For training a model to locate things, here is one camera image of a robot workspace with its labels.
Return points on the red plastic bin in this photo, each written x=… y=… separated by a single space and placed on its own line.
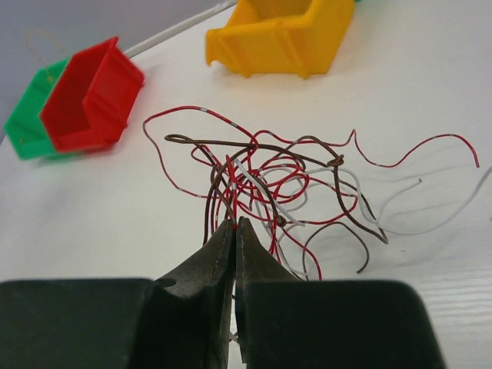
x=90 y=104

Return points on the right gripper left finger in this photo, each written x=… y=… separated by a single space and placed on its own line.
x=181 y=320

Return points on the yellow plastic bin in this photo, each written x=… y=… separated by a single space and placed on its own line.
x=280 y=37

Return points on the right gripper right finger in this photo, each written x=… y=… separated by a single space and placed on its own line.
x=287 y=323

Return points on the left green plastic bin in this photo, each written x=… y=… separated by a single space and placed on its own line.
x=24 y=128

